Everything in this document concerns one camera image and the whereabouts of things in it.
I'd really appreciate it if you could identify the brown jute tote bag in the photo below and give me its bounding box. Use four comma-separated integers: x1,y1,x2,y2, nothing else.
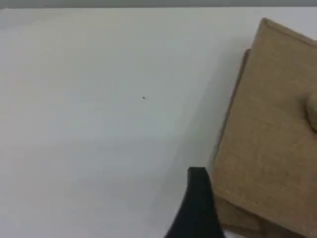
212,17,317,238

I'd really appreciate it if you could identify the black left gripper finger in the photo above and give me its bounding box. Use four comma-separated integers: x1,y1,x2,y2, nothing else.
163,166,225,238

